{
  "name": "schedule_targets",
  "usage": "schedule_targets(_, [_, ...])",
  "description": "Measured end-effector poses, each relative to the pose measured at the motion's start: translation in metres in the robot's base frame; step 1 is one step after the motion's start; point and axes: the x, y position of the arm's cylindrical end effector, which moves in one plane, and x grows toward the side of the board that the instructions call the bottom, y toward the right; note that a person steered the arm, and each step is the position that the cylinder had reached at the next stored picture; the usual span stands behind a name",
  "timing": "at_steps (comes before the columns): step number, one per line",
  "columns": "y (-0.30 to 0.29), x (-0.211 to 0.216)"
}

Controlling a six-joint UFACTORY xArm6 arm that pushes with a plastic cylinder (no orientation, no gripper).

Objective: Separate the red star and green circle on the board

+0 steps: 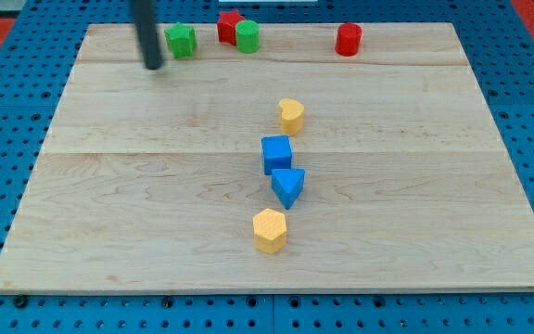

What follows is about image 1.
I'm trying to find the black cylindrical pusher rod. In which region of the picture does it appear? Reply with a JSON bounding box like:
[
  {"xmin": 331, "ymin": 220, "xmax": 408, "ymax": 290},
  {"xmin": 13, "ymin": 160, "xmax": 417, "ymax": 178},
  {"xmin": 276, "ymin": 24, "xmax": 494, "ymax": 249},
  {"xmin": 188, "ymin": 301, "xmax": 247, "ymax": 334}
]
[{"xmin": 129, "ymin": 0, "xmax": 163, "ymax": 70}]

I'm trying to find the green cylinder block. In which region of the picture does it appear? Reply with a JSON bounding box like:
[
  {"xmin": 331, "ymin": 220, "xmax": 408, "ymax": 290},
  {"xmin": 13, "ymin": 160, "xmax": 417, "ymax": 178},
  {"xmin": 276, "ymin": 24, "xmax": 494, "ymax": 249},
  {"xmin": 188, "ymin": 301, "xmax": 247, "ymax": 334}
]
[{"xmin": 235, "ymin": 19, "xmax": 260, "ymax": 54}]

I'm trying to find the red star block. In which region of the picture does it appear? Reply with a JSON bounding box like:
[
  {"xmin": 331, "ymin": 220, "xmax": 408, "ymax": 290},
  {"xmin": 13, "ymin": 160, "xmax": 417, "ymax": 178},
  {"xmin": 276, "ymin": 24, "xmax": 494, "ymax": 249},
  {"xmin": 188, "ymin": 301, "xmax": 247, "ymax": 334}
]
[{"xmin": 216, "ymin": 9, "xmax": 245, "ymax": 45}]

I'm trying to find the green star block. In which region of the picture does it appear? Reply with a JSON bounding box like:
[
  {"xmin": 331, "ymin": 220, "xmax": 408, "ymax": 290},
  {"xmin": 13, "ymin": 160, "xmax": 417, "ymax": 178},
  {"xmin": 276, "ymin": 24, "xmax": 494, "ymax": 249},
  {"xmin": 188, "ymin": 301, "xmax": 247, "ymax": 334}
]
[{"xmin": 164, "ymin": 22, "xmax": 197, "ymax": 58}]

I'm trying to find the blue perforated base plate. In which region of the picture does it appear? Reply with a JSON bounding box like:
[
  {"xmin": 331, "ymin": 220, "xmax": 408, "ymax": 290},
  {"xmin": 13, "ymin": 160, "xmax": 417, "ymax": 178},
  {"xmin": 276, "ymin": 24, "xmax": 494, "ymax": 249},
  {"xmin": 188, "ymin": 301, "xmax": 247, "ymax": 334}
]
[{"xmin": 0, "ymin": 0, "xmax": 534, "ymax": 333}]

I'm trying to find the blue triangle block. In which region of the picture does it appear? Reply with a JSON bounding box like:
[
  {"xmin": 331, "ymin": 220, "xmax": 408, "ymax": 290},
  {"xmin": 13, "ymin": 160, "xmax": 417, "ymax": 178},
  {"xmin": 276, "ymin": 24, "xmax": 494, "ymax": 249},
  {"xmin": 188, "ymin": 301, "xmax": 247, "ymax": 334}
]
[{"xmin": 272, "ymin": 169, "xmax": 306, "ymax": 210}]

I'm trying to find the red cylinder block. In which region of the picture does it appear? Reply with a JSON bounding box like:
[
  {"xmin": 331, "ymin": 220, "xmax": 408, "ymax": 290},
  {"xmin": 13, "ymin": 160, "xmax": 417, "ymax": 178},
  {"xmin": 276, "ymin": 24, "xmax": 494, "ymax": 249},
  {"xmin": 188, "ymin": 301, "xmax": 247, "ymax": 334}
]
[{"xmin": 335, "ymin": 22, "xmax": 362, "ymax": 57}]

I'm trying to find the yellow heart block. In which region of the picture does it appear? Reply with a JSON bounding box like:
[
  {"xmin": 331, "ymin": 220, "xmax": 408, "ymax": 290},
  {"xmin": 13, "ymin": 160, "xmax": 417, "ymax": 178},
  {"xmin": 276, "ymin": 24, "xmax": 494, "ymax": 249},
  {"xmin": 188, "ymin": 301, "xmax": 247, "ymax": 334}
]
[{"xmin": 278, "ymin": 98, "xmax": 305, "ymax": 136}]

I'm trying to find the blue cube block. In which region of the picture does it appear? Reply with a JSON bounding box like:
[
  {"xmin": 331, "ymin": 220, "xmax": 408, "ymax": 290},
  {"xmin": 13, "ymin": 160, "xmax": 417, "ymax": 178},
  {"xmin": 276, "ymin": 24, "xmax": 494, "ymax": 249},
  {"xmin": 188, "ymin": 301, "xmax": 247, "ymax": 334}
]
[{"xmin": 261, "ymin": 135, "xmax": 293, "ymax": 175}]

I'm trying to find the yellow hexagon block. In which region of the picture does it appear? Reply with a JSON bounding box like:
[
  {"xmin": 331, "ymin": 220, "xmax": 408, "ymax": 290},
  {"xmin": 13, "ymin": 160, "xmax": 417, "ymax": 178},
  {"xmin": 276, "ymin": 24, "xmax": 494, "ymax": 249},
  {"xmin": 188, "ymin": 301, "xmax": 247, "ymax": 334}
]
[{"xmin": 252, "ymin": 209, "xmax": 287, "ymax": 254}]

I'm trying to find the light wooden board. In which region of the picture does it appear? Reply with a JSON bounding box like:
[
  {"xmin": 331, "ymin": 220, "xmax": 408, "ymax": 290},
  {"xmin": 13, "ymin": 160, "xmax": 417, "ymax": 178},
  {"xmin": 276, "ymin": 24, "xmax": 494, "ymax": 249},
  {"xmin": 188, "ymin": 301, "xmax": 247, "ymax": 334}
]
[{"xmin": 0, "ymin": 23, "xmax": 534, "ymax": 295}]

